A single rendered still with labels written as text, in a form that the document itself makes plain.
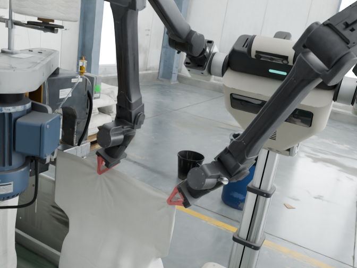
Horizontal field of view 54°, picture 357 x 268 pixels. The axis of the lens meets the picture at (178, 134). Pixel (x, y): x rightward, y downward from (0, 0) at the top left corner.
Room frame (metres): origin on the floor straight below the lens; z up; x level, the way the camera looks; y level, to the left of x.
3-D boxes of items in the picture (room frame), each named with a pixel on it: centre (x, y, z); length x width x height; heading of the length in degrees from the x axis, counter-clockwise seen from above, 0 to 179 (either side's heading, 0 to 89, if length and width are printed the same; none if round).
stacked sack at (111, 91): (4.66, 1.09, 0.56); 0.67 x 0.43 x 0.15; 65
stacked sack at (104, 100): (3.99, 1.13, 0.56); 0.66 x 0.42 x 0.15; 155
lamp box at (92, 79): (1.35, 0.37, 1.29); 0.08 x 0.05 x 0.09; 65
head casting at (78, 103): (1.27, 0.54, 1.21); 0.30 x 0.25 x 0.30; 65
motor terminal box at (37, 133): (0.81, 0.34, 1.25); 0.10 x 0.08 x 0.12; 0
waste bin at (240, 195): (3.17, -0.72, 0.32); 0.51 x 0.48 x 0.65; 155
